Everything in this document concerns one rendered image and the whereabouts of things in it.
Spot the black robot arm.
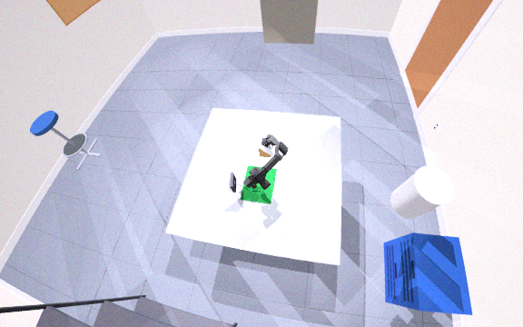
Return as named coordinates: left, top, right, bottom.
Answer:
left=243, top=134, right=289, bottom=189

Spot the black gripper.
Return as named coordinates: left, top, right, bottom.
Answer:
left=249, top=167, right=271, bottom=190

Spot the grey square fan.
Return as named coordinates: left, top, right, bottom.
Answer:
left=230, top=173, right=236, bottom=193

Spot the green circuit board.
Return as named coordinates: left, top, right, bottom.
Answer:
left=240, top=165, right=277, bottom=204

